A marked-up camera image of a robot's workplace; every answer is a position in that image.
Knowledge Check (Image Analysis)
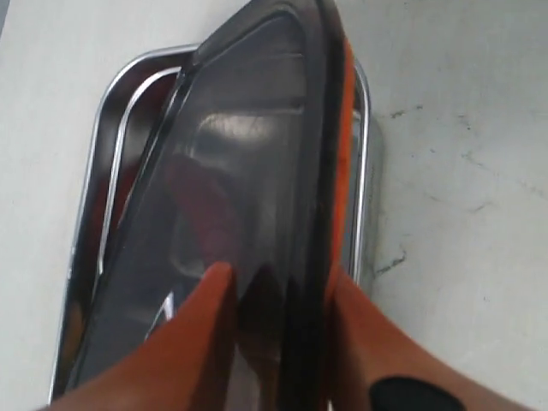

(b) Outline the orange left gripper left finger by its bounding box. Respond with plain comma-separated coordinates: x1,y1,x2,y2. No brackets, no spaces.
49,263,236,410

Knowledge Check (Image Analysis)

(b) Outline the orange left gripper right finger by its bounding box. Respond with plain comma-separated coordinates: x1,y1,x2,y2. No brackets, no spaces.
325,266,525,410

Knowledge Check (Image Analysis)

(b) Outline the dark lid with orange seal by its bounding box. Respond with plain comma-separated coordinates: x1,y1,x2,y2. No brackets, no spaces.
55,1,355,410

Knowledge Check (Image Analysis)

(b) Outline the red toy sausage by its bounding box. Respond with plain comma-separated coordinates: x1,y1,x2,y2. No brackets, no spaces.
164,154,241,265

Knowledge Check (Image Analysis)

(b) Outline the steel two-compartment lunch box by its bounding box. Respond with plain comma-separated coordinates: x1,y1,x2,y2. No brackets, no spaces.
48,44,384,402

